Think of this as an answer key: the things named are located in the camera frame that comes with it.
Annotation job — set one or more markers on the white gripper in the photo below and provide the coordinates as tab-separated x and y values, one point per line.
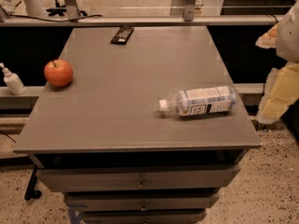
290	36

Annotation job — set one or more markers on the red apple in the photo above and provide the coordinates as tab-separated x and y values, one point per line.
58	73

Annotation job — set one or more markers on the clear plastic water bottle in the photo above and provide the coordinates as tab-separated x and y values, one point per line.
196	102

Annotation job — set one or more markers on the grey top drawer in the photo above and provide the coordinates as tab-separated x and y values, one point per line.
142	178

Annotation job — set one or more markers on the grey drawer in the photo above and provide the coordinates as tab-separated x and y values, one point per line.
142	178
148	217
144	200

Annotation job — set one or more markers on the grey bottom drawer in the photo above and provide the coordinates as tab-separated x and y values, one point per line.
148	217

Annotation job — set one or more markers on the grey middle drawer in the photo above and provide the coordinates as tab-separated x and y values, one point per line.
144	200

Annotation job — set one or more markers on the white pump dispenser bottle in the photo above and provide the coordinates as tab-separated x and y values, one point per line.
13	81

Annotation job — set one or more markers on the grey metal rail frame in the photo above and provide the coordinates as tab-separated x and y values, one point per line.
187	19

